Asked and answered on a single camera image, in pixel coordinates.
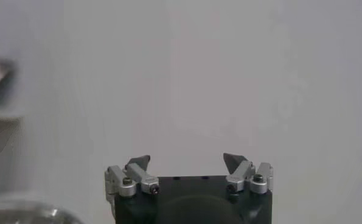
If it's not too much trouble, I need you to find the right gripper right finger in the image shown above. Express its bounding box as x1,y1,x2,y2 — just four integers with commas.
222,152,274,195

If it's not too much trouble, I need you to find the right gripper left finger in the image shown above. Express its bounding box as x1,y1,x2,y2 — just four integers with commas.
104,154,161,203

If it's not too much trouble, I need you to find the white round plate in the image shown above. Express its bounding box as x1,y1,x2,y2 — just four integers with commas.
0,197,88,224

